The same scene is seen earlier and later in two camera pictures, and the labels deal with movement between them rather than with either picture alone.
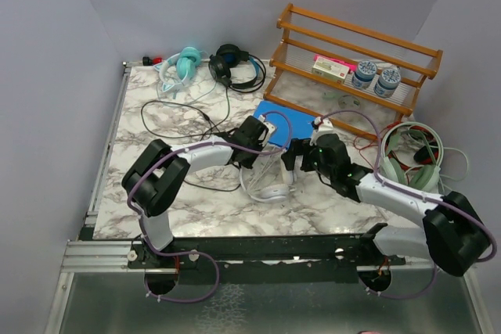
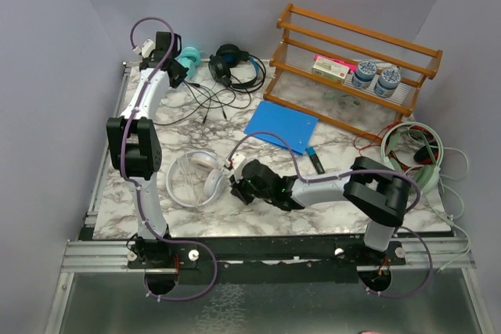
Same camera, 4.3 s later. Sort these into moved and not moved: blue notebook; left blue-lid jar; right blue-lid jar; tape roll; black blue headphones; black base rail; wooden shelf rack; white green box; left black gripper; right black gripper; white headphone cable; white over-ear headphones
Moved: white headphone cable; left black gripper; white over-ear headphones; right black gripper
Not moved: left blue-lid jar; blue notebook; tape roll; white green box; wooden shelf rack; black base rail; black blue headphones; right blue-lid jar
